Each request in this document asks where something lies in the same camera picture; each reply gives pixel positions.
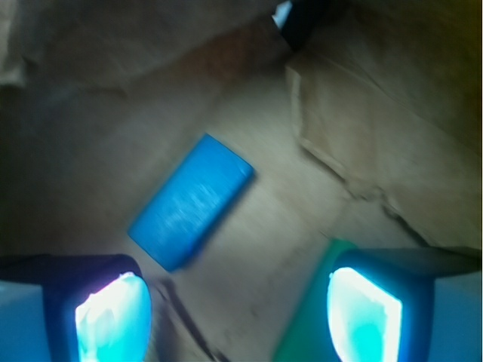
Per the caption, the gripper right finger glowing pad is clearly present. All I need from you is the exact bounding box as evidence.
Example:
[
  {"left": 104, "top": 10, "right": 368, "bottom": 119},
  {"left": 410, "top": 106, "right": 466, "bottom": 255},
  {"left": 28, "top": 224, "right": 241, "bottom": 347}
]
[{"left": 327, "top": 247, "right": 482, "bottom": 361}]

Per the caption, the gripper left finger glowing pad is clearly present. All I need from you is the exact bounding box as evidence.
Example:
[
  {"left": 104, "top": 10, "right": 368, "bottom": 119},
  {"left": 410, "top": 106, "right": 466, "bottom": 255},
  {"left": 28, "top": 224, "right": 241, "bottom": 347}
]
[{"left": 1, "top": 254, "right": 152, "bottom": 361}]

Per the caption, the blue block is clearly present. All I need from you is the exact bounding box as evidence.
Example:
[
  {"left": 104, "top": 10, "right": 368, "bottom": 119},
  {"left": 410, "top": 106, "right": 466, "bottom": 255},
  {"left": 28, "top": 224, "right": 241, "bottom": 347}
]
[{"left": 128, "top": 134, "right": 254, "bottom": 272}]

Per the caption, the green block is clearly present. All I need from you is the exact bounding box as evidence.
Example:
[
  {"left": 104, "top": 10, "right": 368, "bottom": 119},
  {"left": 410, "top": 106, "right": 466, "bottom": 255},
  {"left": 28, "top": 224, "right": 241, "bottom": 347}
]
[{"left": 272, "top": 238, "right": 357, "bottom": 361}]

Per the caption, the brown paper bag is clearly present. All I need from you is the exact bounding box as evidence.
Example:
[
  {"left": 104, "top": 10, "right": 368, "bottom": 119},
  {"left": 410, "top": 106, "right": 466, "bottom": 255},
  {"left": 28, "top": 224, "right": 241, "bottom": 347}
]
[{"left": 1, "top": 1, "right": 482, "bottom": 361}]

